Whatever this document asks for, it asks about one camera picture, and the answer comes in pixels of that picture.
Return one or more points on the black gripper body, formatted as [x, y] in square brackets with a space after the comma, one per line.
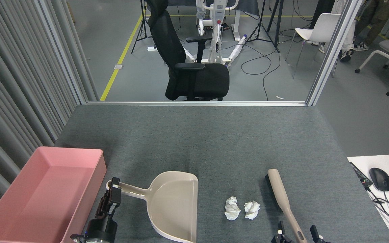
[101, 229]

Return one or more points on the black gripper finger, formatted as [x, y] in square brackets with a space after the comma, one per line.
[280, 238]
[317, 239]
[102, 207]
[115, 195]

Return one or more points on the white paper ball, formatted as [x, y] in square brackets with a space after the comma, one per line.
[252, 210]
[232, 209]

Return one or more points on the beige hand brush black bristles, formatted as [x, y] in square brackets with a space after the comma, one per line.
[280, 192]

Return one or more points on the beige plastic dustpan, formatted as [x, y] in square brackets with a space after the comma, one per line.
[174, 206]

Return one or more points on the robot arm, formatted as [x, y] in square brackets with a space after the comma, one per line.
[98, 241]

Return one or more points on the pink plastic bin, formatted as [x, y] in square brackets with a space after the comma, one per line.
[46, 195]

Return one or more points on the black slim device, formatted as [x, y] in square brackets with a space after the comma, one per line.
[360, 173]

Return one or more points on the black computer mouse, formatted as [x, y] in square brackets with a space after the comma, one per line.
[380, 179]

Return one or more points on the metal floor plate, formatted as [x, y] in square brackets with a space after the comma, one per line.
[118, 66]

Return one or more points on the black office chair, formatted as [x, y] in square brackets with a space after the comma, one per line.
[198, 81]

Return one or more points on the white power strip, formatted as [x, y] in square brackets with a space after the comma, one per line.
[152, 49]

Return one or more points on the grey curtain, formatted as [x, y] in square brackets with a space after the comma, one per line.
[8, 84]

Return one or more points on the black tripod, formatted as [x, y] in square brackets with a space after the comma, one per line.
[277, 20]
[143, 27]

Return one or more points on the person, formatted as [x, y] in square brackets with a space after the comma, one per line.
[347, 54]
[377, 20]

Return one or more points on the white wheeled stand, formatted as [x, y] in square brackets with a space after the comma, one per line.
[218, 13]

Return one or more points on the white plastic chair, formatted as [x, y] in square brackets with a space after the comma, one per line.
[322, 28]

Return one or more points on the silver table edge rail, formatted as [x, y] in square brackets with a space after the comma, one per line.
[194, 103]

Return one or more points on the silver post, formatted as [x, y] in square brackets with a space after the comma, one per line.
[333, 50]
[62, 50]

